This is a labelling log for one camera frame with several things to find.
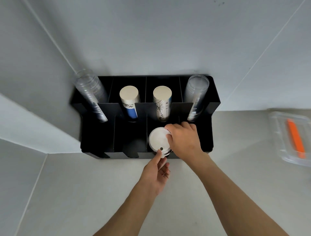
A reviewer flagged person's left hand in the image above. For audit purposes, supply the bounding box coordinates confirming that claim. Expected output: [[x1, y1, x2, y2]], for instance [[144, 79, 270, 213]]
[[138, 149, 171, 196]]

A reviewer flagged person's right hand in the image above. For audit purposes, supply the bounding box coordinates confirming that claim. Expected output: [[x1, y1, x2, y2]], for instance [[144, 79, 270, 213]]
[[164, 122, 210, 167]]

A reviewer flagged stack of white cup lids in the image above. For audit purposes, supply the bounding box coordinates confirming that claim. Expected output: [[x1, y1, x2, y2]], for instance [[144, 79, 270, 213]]
[[148, 127, 173, 159]]

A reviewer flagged person's right forearm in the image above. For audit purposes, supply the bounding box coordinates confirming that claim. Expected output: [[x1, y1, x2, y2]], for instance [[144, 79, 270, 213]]
[[188, 154, 290, 236]]

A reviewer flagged person's left forearm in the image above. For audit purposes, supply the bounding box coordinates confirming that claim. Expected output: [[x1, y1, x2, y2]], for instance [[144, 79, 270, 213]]
[[93, 180, 158, 236]]

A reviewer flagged black sketch paper cup stack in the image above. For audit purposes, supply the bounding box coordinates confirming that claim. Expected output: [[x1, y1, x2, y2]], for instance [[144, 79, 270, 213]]
[[153, 86, 173, 123]]

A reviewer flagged stack of clear plastic cups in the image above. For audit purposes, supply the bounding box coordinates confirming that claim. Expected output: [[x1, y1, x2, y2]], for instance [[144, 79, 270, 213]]
[[73, 69, 109, 123], [183, 74, 210, 122]]

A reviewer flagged blue print paper cup stack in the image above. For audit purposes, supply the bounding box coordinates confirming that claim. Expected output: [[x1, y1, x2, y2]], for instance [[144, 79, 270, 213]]
[[119, 86, 141, 120]]

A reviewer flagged black cup organizer rack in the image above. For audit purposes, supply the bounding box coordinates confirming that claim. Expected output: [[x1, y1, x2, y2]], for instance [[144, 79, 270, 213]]
[[70, 75, 221, 160]]

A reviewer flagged clear plastic container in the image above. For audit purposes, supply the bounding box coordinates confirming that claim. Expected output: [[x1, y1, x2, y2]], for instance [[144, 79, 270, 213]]
[[268, 111, 311, 168]]

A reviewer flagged orange tool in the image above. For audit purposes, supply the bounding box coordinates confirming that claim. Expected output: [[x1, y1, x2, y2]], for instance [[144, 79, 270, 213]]
[[286, 118, 306, 159]]

